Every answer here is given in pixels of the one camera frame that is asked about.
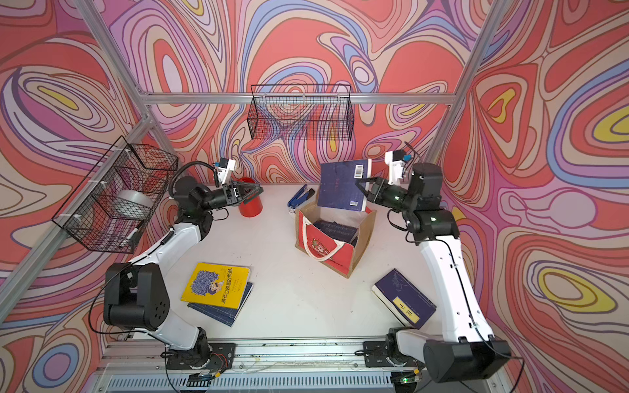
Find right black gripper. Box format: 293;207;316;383
354;176;416;214

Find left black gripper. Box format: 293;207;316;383
197;187;262;216

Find dark blue book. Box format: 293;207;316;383
314;220;358;245
317;159;372;212

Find purple book yellow label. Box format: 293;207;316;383
372;269;437;329

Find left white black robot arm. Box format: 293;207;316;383
100;161;264;352

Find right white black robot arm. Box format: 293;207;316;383
355;163;513;383

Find red pen holder cup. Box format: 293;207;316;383
238;177;263;218

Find yellow cover book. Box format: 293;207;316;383
181;263;251;309

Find silver tape roll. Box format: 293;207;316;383
113;189;153;220

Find white marker in basket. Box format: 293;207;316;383
121;227;142;247

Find blue book under yellow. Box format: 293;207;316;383
188;282;253;327

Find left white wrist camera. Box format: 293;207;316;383
213;157;236;187

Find back black wire basket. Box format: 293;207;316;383
247;83;355;142

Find black wire basket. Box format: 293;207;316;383
52;137;179;254
247;83;355;142

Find left black wire basket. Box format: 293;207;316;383
52;137;179;254

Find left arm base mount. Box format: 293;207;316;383
161;327;236;372

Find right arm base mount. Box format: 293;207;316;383
355;327;432;370

